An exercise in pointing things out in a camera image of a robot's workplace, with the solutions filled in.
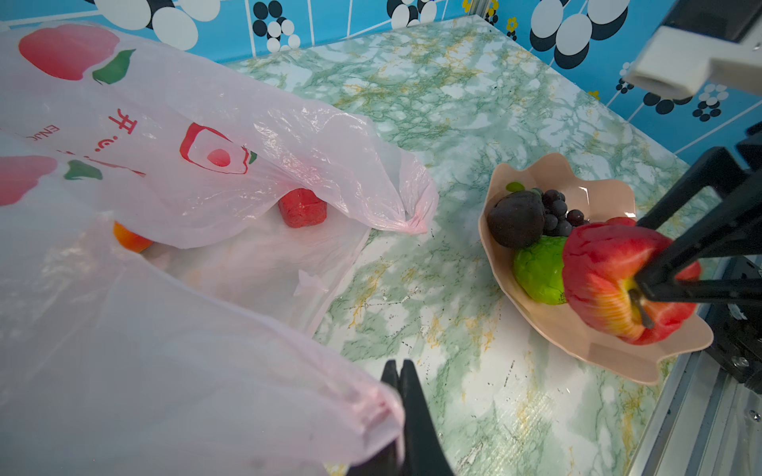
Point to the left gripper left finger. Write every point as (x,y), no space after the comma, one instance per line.
(389,460)

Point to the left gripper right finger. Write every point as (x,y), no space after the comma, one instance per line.
(423,450)

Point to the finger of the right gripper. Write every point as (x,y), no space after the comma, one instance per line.
(660,279)
(713,178)

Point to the pink red apple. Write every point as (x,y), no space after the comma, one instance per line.
(600,263)

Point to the purple grape bunch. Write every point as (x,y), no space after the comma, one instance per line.
(560,220)

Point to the green apple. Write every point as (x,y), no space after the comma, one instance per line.
(538,269)

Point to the dark mangosteen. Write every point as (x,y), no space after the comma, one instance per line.
(518,220)

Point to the red pomegranate fruit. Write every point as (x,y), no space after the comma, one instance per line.
(302,208)

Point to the pink plastic bag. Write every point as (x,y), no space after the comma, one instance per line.
(195,357)

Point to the red orange mango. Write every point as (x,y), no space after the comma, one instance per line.
(130,240)

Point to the pink scalloped fruit plate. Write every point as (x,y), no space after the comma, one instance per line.
(598,200)

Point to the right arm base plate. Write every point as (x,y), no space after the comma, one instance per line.
(737,341)

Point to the aluminium front rail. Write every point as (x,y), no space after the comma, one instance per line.
(705,423)

